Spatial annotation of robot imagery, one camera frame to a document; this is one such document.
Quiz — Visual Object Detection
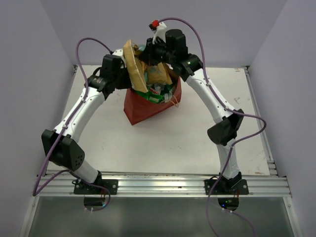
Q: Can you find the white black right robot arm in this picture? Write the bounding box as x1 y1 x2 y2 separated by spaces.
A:
139 29 243 194

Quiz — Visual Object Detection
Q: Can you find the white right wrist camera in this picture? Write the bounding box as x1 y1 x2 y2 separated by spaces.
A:
149 20 167 44

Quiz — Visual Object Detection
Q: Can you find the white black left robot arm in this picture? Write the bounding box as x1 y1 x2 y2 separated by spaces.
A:
41 50 130 194

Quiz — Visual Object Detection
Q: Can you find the aluminium table frame rail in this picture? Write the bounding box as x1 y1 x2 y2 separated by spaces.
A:
38 68 292 198

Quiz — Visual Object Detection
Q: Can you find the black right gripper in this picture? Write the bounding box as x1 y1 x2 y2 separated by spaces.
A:
139 36 175 67

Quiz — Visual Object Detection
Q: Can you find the red brown paper bag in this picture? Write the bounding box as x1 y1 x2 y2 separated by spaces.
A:
123 78 182 125

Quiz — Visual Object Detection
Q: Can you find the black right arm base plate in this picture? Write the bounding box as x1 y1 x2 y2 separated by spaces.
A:
204 176 249 195

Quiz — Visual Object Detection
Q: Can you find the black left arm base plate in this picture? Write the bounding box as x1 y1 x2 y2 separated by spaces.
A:
72 179 119 195

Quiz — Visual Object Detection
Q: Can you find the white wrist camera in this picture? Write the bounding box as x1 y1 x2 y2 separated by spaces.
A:
149 20 167 44
112 48 124 59

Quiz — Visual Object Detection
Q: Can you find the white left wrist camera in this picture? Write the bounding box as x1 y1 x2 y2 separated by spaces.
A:
112 48 124 59

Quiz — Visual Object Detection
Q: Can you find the dark green chips bag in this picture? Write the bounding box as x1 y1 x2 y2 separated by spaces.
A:
135 83 175 104

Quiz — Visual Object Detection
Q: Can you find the tan kettle chips bag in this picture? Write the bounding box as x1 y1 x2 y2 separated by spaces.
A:
123 39 172 93

